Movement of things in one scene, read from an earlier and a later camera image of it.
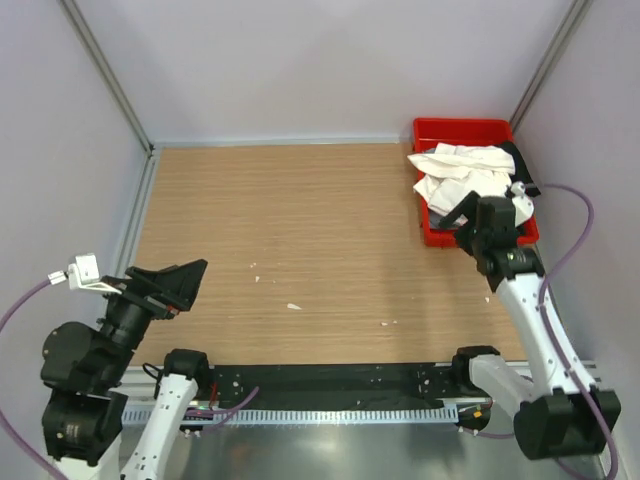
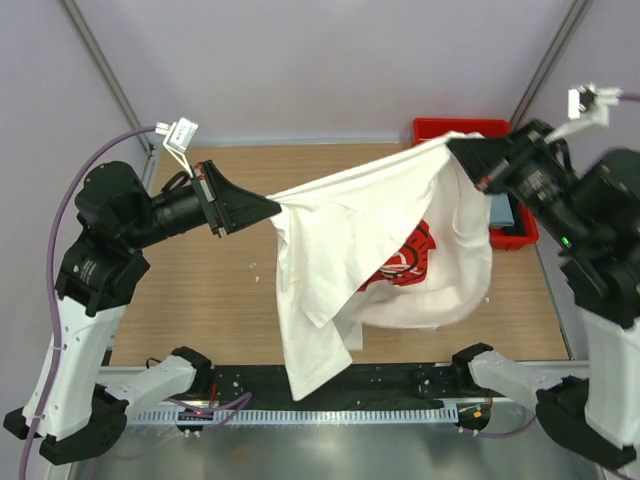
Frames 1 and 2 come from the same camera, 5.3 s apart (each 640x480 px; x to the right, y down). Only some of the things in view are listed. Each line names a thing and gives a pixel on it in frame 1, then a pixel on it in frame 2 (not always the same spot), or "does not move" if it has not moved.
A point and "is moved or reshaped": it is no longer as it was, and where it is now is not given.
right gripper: x=468 y=207 -> x=482 y=159
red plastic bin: x=427 y=132 does not move
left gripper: x=182 y=281 -> x=237 y=207
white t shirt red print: x=453 y=172 is moved or reshaped
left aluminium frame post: x=106 y=75 does not move
